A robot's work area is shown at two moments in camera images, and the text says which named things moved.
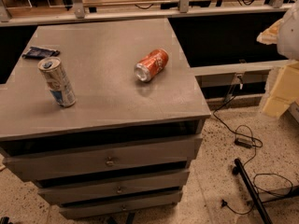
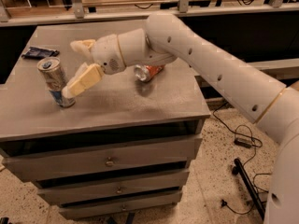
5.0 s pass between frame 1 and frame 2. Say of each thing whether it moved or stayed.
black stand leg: stayed
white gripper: moved
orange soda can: stayed
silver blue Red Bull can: stayed
